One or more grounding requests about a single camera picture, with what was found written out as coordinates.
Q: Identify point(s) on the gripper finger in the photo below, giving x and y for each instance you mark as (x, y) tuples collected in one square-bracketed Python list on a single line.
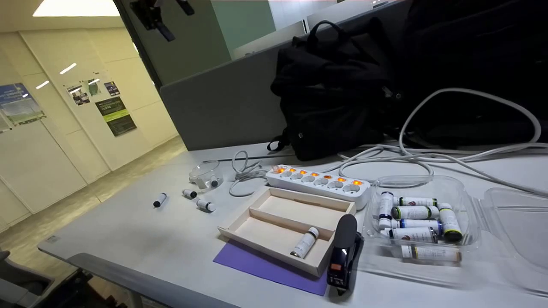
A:
[(150, 13), (186, 6)]

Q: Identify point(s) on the purple paper sheet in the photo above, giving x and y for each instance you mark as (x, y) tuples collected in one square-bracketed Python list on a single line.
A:
[(265, 267)]

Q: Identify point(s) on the small clear plastic cup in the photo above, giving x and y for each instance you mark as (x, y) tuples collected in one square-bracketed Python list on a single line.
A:
[(203, 173)]

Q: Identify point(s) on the row of small wall posters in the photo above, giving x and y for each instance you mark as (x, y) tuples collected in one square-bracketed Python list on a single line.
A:
[(81, 94)]

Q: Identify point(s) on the black backpack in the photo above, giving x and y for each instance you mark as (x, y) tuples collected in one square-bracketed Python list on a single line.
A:
[(334, 94)]

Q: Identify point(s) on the white power strip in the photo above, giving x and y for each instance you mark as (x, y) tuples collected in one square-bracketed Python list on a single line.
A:
[(319, 188)]

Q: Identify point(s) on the small white bottle black cap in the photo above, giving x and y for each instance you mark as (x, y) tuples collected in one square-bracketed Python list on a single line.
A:
[(305, 244)]

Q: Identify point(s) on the clear plastic clamshell container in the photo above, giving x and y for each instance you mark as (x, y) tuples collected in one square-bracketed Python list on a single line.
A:
[(492, 222)]

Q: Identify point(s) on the small white vial black cap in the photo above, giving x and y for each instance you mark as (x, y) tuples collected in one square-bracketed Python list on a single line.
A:
[(189, 193), (159, 199), (214, 181), (205, 205)]

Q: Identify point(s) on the small bottle yellow band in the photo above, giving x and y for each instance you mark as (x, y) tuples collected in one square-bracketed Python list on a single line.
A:
[(449, 222)]

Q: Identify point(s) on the small bottle orange band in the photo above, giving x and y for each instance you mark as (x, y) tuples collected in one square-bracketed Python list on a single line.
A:
[(430, 253)]

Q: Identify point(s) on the small bottle blue band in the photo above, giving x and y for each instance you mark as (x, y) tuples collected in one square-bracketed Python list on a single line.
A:
[(386, 203), (417, 223)]

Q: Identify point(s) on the small bottle green band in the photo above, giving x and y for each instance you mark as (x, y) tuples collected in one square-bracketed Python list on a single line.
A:
[(417, 201), (413, 212)]

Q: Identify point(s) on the ceiling light panel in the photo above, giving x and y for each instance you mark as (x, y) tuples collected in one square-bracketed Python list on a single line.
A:
[(77, 7)]

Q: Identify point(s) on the blue wall poster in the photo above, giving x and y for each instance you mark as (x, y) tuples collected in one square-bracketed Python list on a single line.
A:
[(19, 105)]

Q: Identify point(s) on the black stapler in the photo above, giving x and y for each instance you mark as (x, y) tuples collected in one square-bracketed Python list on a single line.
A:
[(344, 248)]

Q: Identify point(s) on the beige cardboard tray box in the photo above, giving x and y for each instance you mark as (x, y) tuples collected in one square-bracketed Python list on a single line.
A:
[(278, 222)]

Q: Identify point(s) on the office chair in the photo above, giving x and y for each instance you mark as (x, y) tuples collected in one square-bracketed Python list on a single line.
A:
[(30, 286)]

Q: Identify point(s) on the black and green wall poster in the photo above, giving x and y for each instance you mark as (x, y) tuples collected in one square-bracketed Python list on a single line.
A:
[(115, 116)]

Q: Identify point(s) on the grey desk partition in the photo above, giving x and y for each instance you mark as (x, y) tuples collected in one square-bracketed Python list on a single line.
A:
[(222, 102)]

